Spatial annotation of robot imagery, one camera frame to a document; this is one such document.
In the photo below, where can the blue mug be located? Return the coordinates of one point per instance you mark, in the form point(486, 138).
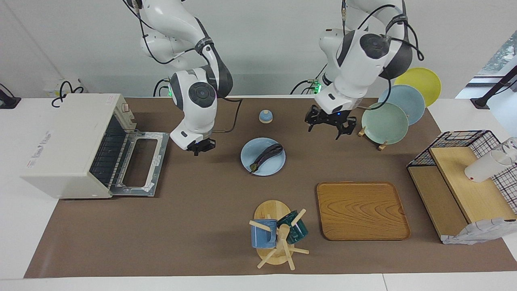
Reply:
point(262, 238)

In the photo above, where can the wooden tray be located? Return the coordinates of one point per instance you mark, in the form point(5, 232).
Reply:
point(363, 210)

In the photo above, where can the wooden plate rack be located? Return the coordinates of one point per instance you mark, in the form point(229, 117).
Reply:
point(381, 146)

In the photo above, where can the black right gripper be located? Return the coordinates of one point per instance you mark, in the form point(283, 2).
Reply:
point(202, 144)

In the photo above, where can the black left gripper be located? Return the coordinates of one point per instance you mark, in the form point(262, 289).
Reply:
point(329, 117)

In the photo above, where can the beige toaster oven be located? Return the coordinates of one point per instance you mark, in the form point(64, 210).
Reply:
point(68, 137)

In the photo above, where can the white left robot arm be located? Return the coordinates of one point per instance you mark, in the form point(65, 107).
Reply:
point(359, 60)

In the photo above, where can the light blue serving plate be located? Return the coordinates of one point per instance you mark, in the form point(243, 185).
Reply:
point(274, 165)

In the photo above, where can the clear glass cup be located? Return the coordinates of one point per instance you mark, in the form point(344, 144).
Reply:
point(512, 145)

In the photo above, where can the yellow plate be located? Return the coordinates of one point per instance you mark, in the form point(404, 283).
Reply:
point(424, 83)

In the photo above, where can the toaster oven glass door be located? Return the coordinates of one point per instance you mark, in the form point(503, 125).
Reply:
point(158, 171)

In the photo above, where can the wooden mug tree stand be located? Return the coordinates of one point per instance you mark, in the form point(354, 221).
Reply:
point(271, 210)

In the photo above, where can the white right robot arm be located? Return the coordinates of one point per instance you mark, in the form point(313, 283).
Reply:
point(200, 97)

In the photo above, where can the dark green mug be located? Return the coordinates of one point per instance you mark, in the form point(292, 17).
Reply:
point(299, 232)

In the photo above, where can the light blue racked plate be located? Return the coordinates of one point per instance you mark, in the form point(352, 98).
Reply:
point(408, 101)

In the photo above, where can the grey white patterned cloth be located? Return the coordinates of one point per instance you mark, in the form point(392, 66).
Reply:
point(480, 232)

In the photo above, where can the dark purple eggplant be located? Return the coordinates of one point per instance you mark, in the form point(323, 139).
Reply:
point(266, 155)

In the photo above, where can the brown table mat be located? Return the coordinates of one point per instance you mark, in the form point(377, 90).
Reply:
point(202, 226)

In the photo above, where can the pale green plate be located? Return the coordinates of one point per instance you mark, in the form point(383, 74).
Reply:
point(385, 125)

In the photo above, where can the white cup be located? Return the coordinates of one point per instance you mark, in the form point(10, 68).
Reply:
point(482, 167)

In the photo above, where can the black desk clamp mount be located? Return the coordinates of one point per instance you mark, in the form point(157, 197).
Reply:
point(490, 93)
point(8, 101)

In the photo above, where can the white wall box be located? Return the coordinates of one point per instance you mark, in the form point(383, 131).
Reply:
point(50, 87)

